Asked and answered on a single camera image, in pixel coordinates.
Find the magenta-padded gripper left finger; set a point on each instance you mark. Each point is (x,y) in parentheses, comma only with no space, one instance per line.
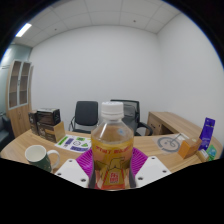
(71,171)

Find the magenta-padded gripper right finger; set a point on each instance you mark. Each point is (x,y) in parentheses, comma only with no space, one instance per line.
(151,170)

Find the yellow-labelled drink bottle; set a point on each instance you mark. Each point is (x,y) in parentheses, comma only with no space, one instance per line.
(111,146)

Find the white sticker sheet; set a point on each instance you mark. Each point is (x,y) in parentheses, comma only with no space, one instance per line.
(73,143)

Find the green and white mug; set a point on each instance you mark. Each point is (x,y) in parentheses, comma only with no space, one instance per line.
(38,158)

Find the orange cardboard box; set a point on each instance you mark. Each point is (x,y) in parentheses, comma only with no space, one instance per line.
(188,148)

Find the brown box with tan side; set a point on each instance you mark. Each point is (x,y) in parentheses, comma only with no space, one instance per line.
(50,131)

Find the wooden side desk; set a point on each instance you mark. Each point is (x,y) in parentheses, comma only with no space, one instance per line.
(166,121)

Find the small yellow box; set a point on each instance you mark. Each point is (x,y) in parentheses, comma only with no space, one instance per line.
(202,155)

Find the black mesh office chair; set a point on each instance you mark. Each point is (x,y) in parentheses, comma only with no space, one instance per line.
(136,116)

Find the black padded office chair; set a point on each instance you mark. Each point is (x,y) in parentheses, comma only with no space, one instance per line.
(86,115)

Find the green flat box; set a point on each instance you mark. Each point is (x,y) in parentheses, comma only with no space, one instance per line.
(211,152)

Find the small brown cardboard box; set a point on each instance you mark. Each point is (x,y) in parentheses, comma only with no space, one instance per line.
(32,122)

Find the upright purple box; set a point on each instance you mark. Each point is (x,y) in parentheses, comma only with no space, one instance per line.
(207,133)

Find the dark leather armchair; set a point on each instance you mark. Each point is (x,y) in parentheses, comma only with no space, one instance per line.
(5,133)

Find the wooden glass-door shelf unit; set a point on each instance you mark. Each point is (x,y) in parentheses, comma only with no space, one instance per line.
(18,113)

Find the rectangular ceiling light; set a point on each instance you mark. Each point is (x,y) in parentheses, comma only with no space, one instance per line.
(23,30)

